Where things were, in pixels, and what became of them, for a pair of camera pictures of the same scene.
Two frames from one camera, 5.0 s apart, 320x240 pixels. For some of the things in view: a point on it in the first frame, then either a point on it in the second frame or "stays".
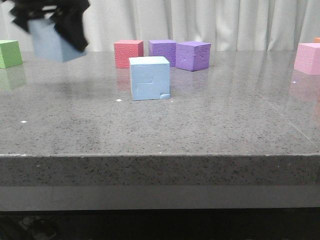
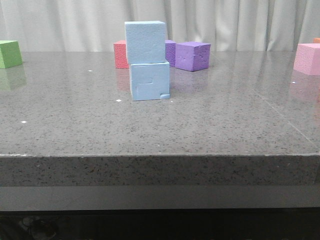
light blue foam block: x=49 y=44 → x=145 y=41
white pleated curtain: x=230 y=25 stays
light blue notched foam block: x=150 y=77 stays
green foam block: x=10 y=54 stays
